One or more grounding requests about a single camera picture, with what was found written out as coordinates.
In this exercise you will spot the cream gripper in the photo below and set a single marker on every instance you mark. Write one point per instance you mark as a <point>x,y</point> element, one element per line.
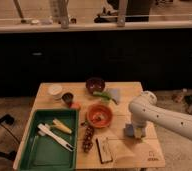
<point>139,132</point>

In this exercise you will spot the blue sponge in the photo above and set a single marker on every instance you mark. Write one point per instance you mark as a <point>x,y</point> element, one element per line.
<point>129,130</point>

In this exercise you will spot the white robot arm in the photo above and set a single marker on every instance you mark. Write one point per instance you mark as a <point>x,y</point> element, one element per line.
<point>143,109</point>

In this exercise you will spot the orange bowl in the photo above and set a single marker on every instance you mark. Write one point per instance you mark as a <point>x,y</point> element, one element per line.
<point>99,116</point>

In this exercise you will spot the grey cloth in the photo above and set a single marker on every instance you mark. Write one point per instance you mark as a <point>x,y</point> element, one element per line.
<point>115,94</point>

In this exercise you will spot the dark grape bunch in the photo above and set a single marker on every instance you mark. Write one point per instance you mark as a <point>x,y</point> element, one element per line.
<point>87,140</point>

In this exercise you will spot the green vegetable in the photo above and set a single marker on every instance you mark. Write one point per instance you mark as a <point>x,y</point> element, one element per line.
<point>105,95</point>

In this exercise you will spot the dark red bowl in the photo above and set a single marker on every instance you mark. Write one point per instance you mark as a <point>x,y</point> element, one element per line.
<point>95,84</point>

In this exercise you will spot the orange carrot piece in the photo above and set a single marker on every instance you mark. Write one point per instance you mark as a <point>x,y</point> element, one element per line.
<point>75,106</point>

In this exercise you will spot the small dark cup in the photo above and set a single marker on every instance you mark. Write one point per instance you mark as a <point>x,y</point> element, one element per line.
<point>68,98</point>

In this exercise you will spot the yellow corn cob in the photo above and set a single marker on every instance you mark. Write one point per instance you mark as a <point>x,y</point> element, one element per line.
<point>61,126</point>

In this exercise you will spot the white cup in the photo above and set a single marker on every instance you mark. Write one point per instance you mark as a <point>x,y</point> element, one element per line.
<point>55,91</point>

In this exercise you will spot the white tongs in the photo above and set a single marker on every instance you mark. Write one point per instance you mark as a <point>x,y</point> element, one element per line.
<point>58,139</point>

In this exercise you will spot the green plastic tray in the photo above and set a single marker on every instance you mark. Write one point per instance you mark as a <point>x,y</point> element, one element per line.
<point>43,153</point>

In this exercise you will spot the black chair base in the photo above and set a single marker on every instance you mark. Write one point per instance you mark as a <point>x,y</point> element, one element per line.
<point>6,120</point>

